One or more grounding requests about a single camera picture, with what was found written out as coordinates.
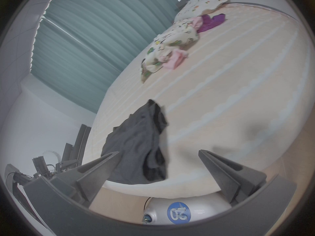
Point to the blue-green curtain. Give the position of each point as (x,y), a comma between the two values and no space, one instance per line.
(110,16)
(73,70)

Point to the grey bedside table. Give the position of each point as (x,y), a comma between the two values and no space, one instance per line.
(181,3)

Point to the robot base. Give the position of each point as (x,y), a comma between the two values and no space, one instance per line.
(209,208)

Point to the pink garment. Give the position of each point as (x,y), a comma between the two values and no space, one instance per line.
(174,59)

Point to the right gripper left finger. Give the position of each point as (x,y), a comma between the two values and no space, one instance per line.
(98,176)

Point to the bed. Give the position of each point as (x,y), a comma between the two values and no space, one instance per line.
(221,95)

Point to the white printed pyjama top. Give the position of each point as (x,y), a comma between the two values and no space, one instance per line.
(172,39)

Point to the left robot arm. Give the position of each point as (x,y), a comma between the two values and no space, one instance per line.
(40,167)

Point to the black T-shirt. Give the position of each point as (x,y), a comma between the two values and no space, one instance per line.
(135,144)

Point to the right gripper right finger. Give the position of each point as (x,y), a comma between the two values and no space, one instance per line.
(224,176)

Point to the white printed pillow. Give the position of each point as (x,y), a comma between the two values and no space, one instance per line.
(201,5)

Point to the purple garment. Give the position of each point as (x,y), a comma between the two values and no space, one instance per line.
(211,22)

